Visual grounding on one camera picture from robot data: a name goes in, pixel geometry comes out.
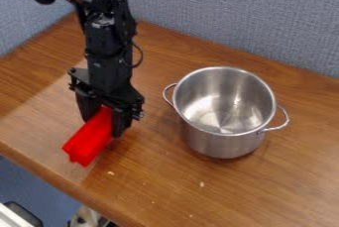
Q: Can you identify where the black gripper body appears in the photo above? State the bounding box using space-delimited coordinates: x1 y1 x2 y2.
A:
67 51 146 121

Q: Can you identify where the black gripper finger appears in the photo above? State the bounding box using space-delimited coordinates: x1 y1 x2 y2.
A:
77 93 101 122
111 108 133 138

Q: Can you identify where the red plastic block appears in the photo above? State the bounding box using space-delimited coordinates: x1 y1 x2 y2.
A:
63 106 111 167

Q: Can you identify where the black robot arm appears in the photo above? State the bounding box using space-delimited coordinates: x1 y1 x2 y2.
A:
35 0 145 138

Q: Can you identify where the metal pot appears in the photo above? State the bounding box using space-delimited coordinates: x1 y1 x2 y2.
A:
162 66 286 160

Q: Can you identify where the white object under table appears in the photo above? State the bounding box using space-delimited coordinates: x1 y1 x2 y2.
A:
67 205 117 227

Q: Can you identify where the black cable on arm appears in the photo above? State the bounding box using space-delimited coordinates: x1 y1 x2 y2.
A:
130 41 146 69

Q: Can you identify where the black chair frame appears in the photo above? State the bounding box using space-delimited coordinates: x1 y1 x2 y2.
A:
0 201 45 227

